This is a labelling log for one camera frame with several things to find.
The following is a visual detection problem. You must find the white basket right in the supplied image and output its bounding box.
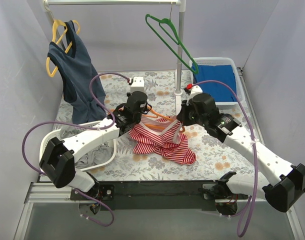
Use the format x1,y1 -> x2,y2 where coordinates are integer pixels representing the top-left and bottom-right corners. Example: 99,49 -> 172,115
190,57 -> 246,110

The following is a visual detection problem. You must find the floral table mat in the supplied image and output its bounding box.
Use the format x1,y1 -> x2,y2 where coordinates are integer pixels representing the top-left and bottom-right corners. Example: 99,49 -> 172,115
52,71 -> 271,181

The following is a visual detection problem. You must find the white clothes rack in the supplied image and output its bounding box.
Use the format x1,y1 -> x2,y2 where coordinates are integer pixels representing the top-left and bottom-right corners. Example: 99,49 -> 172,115
43,0 -> 187,114

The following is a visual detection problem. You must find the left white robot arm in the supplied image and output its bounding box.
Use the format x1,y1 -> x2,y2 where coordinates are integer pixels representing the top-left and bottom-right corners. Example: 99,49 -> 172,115
39,91 -> 148,200

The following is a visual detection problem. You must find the green hanger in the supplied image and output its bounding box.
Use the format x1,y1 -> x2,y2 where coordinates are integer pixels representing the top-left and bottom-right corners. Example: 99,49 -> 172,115
145,1 -> 199,74

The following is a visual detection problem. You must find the blue folded cloth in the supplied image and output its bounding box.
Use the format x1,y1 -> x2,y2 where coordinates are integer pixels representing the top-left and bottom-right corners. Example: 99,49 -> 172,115
193,65 -> 237,102

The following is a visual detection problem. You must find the yellow hanger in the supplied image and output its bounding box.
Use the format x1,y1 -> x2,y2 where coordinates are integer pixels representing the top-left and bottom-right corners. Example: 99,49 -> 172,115
46,19 -> 81,78

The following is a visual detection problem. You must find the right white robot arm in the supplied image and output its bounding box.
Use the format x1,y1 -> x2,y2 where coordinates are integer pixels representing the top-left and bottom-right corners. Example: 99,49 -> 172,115
177,87 -> 305,213

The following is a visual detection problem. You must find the grey garment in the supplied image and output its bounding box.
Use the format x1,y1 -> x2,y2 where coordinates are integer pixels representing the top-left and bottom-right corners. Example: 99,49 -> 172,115
59,125 -> 117,170

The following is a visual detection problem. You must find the white laundry basket left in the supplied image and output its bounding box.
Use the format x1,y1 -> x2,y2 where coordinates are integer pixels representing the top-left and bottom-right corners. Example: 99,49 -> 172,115
39,124 -> 117,172

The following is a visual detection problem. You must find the orange hanger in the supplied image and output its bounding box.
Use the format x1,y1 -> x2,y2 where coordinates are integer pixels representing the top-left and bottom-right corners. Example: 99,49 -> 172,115
144,104 -> 174,130

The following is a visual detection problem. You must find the red white striped tank top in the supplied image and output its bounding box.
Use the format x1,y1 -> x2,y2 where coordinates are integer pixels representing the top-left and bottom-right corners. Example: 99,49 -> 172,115
129,116 -> 197,165

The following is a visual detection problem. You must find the navy blue tank top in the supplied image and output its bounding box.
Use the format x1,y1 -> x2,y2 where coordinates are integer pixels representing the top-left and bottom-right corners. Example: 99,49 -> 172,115
47,20 -> 107,124

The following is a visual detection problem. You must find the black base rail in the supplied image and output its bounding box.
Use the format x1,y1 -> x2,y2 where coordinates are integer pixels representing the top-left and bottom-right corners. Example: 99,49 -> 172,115
69,179 -> 243,212

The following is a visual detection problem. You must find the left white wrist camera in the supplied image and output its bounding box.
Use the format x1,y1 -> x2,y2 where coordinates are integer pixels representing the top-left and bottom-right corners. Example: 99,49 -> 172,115
129,76 -> 146,94

